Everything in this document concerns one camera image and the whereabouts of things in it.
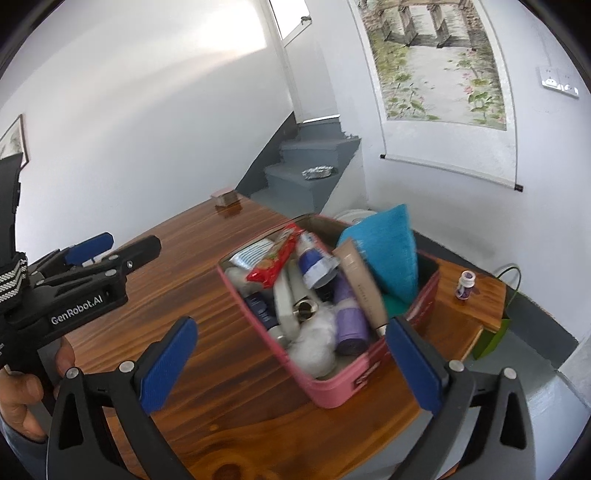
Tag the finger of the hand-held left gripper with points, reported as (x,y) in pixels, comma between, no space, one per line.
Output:
(90,244)
(134,256)

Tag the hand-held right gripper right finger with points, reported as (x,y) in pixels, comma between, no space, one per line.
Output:
(415,364)

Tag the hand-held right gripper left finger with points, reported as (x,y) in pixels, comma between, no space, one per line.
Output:
(168,360)

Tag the pink metal tin box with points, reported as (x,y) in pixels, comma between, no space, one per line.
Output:
(337,392)

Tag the beige cosmetic tube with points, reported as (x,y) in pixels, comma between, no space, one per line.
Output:
(360,286)

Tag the dark blue packet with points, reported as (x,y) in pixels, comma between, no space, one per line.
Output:
(261,311)

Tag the blue white striped packet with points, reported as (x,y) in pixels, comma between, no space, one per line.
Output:
(251,254)

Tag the white bottle gold cap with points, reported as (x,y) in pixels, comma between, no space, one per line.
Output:
(305,310)

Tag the blue towel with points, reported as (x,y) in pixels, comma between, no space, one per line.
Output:
(388,244)

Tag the red snack packet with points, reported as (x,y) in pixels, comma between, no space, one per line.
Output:
(272,263)

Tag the blue and white tube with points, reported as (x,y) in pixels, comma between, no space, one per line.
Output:
(314,265)

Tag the person's left forearm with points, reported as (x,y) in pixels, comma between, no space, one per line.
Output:
(23,445)

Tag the person's left hand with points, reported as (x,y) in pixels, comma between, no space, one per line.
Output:
(18,397)

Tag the wooden desk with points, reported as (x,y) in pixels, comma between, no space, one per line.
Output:
(184,258)

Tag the purple trash bag roll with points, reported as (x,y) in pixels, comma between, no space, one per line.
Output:
(351,327)

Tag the green paper bag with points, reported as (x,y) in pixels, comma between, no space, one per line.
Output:
(491,341)

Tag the small white bottle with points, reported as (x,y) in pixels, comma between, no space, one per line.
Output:
(465,285)

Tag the small brown box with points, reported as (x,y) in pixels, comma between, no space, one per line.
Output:
(225,196)

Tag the white lidded bucket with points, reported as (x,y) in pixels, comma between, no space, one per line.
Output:
(353,215)

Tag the grey staircase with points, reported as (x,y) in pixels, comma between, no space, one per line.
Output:
(300,180)

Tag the foil tray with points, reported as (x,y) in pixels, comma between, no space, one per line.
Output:
(317,172)

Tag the white doorway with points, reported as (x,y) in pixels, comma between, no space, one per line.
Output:
(314,74)

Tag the hanging scroll painting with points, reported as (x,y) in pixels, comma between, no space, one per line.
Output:
(429,69)

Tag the framed wall picture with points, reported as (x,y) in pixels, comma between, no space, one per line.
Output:
(14,138)

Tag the white wall socket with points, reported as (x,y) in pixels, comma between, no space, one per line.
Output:
(558,82)

